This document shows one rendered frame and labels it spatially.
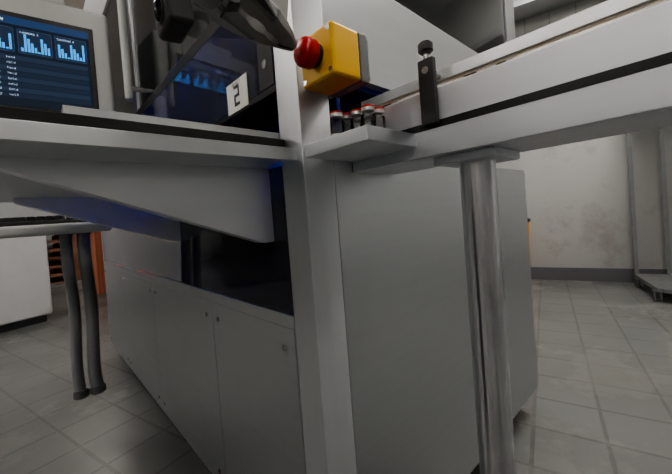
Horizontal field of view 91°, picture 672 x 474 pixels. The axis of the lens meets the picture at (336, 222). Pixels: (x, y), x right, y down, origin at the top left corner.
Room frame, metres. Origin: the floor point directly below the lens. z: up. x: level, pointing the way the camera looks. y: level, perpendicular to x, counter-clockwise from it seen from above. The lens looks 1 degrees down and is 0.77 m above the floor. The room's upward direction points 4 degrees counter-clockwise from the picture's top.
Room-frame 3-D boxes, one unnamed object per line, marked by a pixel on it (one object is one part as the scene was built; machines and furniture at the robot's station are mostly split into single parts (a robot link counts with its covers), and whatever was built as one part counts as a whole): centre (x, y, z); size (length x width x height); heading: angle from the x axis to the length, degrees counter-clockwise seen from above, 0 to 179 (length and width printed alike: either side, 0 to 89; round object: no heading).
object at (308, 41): (0.46, 0.02, 0.99); 0.04 x 0.04 x 0.04; 43
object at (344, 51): (0.50, -0.01, 0.99); 0.08 x 0.07 x 0.07; 133
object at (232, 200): (0.49, 0.25, 0.79); 0.34 x 0.03 x 0.13; 133
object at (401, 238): (1.61, 0.38, 0.44); 2.06 x 1.00 x 0.88; 43
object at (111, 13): (1.46, 0.89, 1.50); 0.49 x 0.01 x 0.59; 43
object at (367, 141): (0.51, -0.06, 0.87); 0.14 x 0.13 x 0.02; 133
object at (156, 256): (1.29, 0.76, 0.73); 1.98 x 0.01 x 0.25; 43
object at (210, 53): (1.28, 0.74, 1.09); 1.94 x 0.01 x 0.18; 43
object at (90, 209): (0.85, 0.59, 0.79); 0.34 x 0.03 x 0.13; 133
